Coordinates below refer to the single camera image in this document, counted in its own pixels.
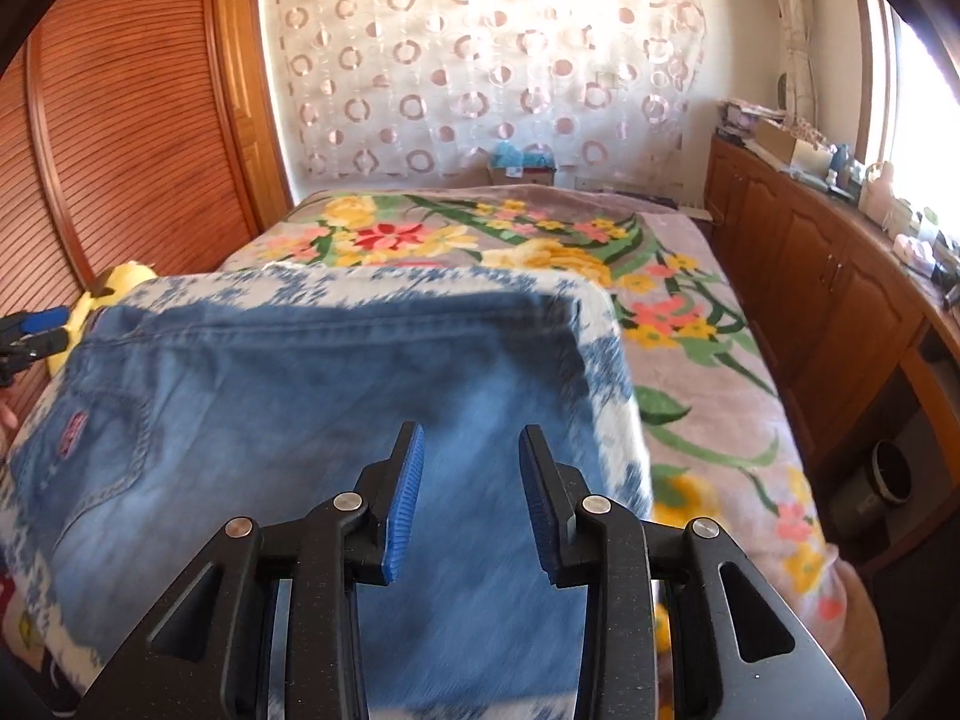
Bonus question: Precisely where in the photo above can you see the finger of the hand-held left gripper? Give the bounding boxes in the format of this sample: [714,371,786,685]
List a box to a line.
[0,330,67,362]
[0,306,72,335]

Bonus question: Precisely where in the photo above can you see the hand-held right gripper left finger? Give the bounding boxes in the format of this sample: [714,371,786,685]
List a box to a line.
[82,424,426,720]

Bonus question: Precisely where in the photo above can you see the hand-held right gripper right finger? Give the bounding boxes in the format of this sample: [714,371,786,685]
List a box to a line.
[519,425,863,720]

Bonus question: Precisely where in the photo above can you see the blue denim pants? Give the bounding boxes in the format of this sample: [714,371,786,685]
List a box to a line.
[45,289,592,720]

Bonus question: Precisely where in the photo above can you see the yellow plush toy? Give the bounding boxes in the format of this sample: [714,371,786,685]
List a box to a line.
[49,261,158,376]

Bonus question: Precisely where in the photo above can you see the blue floral quilt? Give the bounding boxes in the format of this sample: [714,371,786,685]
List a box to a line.
[0,266,655,720]

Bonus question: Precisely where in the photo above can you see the wooden slatted wardrobe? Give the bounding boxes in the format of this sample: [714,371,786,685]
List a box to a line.
[0,0,260,421]

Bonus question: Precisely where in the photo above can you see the colourful flower blanket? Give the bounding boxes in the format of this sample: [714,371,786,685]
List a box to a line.
[221,187,850,653]

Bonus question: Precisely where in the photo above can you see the cartoon print cushion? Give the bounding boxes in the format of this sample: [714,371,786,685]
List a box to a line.
[0,577,47,662]

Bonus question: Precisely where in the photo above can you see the grey waste bin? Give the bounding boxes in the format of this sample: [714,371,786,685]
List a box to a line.
[829,439,913,538]

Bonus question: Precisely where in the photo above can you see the cardboard box with blue bags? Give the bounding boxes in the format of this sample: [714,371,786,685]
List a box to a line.
[487,141,557,187]

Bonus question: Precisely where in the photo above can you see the wooden low cabinet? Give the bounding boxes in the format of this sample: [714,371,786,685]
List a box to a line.
[705,131,960,548]

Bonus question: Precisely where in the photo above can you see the stack of papers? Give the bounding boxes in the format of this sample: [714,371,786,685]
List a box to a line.
[716,97,788,140]

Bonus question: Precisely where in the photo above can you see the circle pattern sheer curtain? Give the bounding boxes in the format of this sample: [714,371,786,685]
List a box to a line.
[259,0,710,200]

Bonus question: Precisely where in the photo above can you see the white tied window curtain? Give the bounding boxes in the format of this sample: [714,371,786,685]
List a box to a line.
[757,0,820,121]

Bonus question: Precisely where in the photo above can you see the window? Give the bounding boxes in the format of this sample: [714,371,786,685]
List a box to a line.
[855,0,960,200]

